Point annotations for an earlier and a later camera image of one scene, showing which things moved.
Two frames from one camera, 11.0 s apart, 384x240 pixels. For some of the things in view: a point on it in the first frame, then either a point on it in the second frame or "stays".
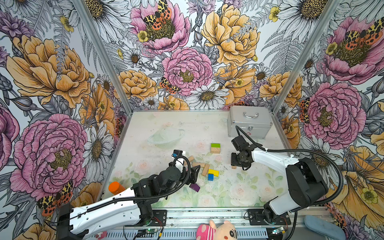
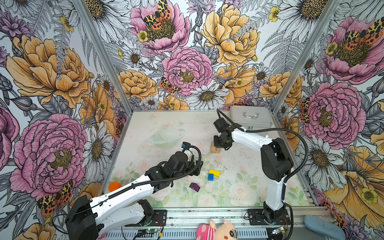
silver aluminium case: (255, 121) stays
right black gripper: (233, 155) → (217, 144)
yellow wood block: (215, 172) stays
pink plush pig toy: (224, 231) stays
